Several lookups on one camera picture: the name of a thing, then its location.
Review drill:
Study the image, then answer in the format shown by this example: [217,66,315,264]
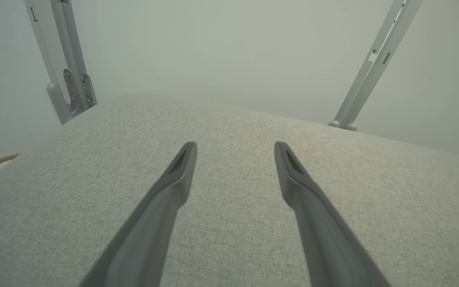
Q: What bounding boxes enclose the grey corner post rounded foot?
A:
[25,0,75,126]

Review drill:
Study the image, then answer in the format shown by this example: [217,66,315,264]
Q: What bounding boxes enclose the grey corner post with bracket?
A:
[50,0,97,117]

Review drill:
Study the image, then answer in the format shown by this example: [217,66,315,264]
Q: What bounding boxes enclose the grey metal partition post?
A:
[328,0,407,129]
[343,0,422,132]

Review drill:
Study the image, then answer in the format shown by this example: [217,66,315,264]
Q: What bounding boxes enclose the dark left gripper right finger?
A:
[274,142,392,287]

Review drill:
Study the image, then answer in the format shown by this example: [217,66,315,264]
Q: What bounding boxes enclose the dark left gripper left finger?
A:
[79,142,198,287]

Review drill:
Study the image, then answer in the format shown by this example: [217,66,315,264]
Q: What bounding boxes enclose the grey fabric sofa cushion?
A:
[0,94,459,287]

